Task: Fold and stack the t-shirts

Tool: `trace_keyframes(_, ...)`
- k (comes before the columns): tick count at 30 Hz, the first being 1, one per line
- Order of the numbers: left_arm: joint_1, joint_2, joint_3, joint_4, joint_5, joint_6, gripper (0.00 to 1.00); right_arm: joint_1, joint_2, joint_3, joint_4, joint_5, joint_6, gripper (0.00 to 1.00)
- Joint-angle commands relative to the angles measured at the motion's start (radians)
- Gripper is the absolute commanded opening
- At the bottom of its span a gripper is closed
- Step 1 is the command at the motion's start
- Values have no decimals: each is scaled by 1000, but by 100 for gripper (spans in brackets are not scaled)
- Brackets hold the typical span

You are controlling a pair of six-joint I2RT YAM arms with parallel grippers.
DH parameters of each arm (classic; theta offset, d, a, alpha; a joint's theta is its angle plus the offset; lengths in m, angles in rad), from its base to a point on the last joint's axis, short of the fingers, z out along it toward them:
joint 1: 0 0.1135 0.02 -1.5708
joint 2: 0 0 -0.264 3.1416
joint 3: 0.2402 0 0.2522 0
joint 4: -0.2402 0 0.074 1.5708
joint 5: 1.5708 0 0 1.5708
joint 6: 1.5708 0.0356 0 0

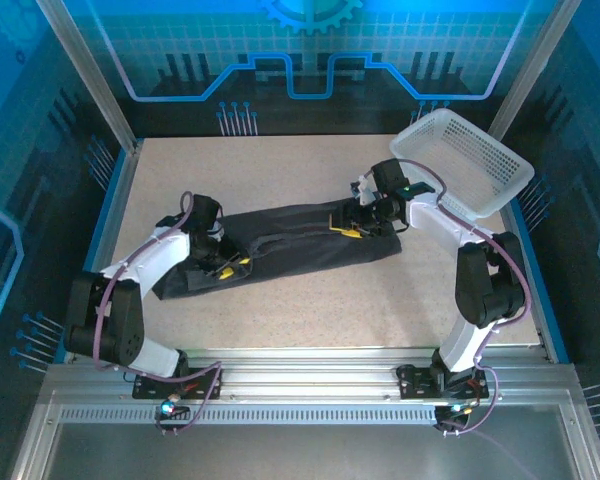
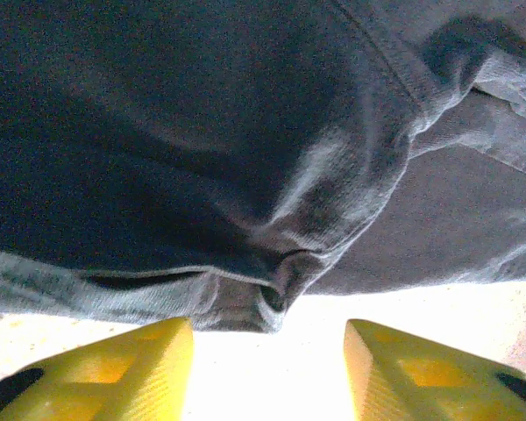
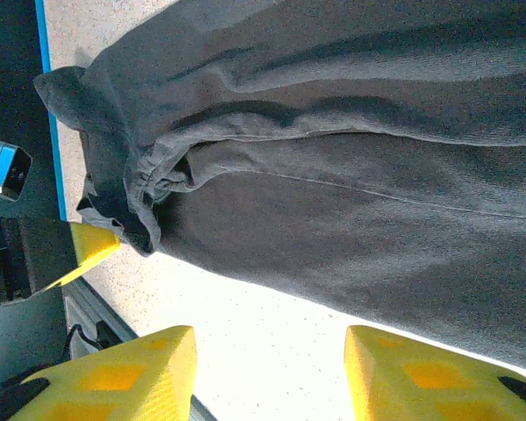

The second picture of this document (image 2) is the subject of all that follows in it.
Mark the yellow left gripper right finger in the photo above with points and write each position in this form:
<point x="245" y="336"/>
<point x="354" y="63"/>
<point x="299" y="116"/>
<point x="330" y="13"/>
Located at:
<point x="421" y="381"/>

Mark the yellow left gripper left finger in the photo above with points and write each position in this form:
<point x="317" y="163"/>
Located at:
<point x="114" y="381"/>

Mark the dark grey t-shirt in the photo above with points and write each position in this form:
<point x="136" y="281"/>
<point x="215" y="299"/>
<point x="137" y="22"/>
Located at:
<point x="201" y="131"/>

